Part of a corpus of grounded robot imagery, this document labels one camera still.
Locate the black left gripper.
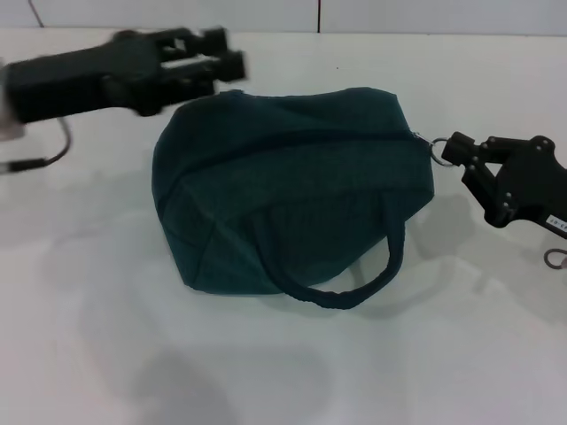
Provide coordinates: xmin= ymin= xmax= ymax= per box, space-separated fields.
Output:
xmin=6 ymin=27 xmax=248 ymax=124

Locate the dark teal insulated lunch bag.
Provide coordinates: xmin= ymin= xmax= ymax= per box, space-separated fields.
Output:
xmin=150 ymin=86 xmax=453 ymax=311

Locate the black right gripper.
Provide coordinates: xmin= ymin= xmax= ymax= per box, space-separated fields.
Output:
xmin=440 ymin=130 xmax=567 ymax=241

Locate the left gripper cable with plug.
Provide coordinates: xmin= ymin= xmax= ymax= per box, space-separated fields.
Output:
xmin=0 ymin=115 xmax=73 ymax=177

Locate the gripper cable with plug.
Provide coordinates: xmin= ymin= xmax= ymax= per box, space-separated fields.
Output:
xmin=542 ymin=246 xmax=567 ymax=271
xmin=0 ymin=115 xmax=73 ymax=177

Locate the right gripper cable with plug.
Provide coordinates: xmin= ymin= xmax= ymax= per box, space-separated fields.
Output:
xmin=542 ymin=246 xmax=567 ymax=271

